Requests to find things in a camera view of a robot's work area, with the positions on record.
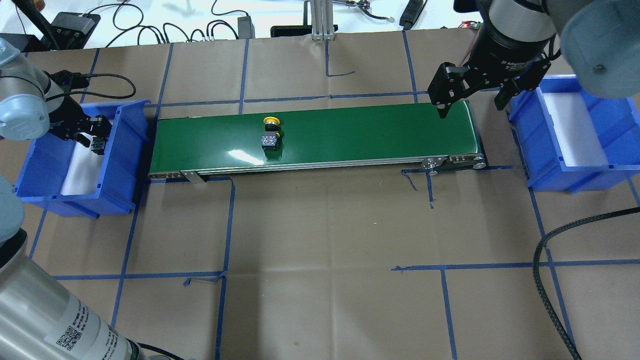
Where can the white foam pad bin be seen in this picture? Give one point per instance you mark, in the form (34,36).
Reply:
(83,172)
(576,135)

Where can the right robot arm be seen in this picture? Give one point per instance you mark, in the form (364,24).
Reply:
(519,39)

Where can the aluminium profile post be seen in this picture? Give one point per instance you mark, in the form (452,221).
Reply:
(322,20)

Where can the red push button switch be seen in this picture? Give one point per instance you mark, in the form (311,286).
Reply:
(98,145)

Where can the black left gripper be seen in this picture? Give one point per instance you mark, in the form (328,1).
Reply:
(66,119)

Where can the green conveyor belt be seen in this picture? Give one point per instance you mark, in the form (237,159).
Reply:
(340,137)

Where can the blue plastic bin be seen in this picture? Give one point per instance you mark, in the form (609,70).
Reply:
(616,121)
(47,160)

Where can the white foam pad left bin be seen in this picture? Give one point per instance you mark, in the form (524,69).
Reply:
(83,172)

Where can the yellow push button switch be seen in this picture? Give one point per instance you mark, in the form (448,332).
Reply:
(271,138)

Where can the left blue plastic bin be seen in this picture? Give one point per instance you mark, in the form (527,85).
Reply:
(47,160)

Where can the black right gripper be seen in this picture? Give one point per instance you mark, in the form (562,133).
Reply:
(505,47)

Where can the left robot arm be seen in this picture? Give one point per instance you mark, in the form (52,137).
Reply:
(40,318)

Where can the right blue plastic bin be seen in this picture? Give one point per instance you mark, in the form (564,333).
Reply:
(616,121)

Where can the black power adapter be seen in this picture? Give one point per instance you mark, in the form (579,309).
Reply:
(245,27)

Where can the white foam pad right bin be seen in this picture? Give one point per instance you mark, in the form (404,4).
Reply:
(576,135)

